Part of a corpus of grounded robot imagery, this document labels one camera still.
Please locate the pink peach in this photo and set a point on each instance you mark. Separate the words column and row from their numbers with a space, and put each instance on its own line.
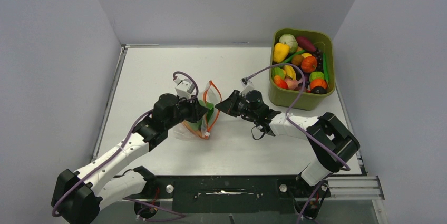
column 292, row 84

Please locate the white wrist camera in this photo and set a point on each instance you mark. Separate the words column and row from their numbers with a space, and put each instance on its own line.
column 184, row 87
column 247, row 86

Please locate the red orange fruit slice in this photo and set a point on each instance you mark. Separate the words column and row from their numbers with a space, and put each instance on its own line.
column 198, row 129

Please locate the long green bean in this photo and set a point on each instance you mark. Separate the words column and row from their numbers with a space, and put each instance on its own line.
column 289, row 58

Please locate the black mounting base plate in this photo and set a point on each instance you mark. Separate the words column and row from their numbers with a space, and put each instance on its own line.
column 283, row 194

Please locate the light green round fruit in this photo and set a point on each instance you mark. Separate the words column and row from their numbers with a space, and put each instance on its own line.
column 316, row 75

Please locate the yellow bell pepper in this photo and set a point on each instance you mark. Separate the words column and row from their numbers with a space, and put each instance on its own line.
column 280, row 52

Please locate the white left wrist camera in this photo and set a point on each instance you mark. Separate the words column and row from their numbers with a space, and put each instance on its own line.
column 184, row 87

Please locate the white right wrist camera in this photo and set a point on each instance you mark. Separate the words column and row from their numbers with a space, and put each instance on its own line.
column 247, row 86

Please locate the pale green cabbage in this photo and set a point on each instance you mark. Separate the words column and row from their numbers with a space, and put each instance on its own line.
column 289, row 40

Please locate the orange tangerine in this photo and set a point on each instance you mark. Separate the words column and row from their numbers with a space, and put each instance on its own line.
column 309, row 64

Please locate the brown kiwi fruit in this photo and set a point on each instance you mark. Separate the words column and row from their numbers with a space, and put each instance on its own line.
column 297, row 60

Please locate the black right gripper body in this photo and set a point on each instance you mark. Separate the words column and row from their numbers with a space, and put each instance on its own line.
column 243, row 109

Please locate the green chili pepper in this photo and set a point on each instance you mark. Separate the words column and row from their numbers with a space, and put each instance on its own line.
column 325, row 68

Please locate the yellow lemon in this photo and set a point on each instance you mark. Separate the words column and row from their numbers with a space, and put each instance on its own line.
column 305, row 55

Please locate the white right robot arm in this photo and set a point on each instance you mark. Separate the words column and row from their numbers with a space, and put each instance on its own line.
column 332, row 142

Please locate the olive green plastic bin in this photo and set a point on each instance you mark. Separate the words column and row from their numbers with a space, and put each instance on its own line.
column 308, row 101

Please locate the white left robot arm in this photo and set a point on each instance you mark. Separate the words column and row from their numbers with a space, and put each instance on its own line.
column 80, row 195

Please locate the purple sweet potato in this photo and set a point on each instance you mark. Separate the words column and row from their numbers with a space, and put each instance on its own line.
column 306, row 44

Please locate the green white lettuce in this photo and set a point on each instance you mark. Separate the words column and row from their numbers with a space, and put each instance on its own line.
column 204, row 122

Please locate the dark round plum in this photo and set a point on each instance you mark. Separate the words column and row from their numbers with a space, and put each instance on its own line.
column 318, row 90

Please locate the clear orange zip top bag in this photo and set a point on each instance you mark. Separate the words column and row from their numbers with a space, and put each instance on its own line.
column 210, row 94

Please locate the yellow banana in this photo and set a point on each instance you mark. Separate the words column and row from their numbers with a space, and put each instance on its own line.
column 289, row 72

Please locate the orange round fruit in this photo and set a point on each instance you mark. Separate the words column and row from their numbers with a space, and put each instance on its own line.
column 318, row 82

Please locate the dark purple grapes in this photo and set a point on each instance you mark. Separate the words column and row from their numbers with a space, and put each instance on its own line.
column 319, row 57

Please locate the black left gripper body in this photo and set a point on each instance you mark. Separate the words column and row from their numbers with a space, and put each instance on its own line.
column 186, row 110

